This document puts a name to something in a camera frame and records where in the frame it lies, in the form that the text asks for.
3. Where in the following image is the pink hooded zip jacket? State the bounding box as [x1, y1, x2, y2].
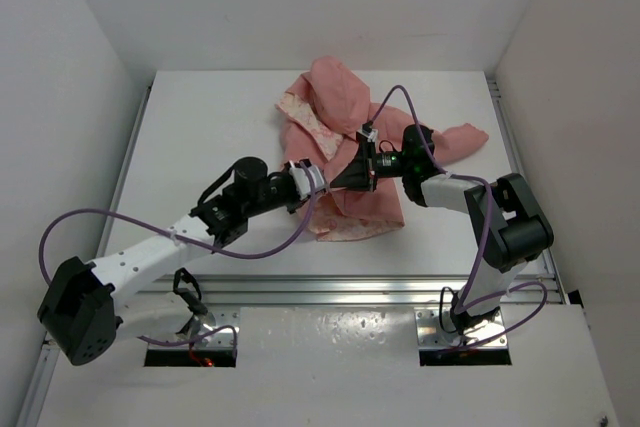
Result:
[275, 55, 490, 243]

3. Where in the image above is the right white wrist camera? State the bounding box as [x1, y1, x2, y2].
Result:
[356, 123, 378, 144]

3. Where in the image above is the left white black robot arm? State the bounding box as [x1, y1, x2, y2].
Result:
[37, 157, 326, 366]

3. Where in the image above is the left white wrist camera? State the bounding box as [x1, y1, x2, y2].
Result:
[287, 159, 328, 200]

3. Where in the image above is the aluminium side rail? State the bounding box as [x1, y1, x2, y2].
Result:
[16, 83, 153, 427]
[487, 78, 569, 304]

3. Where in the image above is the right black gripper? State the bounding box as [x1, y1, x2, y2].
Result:
[331, 140, 412, 194]

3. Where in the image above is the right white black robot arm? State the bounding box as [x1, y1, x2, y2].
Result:
[331, 124, 554, 335]

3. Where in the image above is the right aluminium side rail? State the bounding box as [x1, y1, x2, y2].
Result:
[487, 78, 569, 304]

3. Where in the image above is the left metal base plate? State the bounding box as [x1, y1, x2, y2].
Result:
[147, 307, 242, 349]

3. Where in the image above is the aluminium front rail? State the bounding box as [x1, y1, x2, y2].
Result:
[149, 274, 559, 307]

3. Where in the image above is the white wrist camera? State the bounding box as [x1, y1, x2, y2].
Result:
[356, 123, 378, 144]
[287, 159, 328, 200]

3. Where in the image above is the left aluminium side rail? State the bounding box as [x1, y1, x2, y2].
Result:
[16, 83, 153, 427]

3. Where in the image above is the metal base plate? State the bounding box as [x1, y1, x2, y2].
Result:
[147, 307, 242, 349]
[414, 306, 508, 352]

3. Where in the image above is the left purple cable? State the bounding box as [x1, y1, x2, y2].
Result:
[38, 166, 321, 347]

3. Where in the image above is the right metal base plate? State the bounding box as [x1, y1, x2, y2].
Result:
[414, 306, 508, 352]

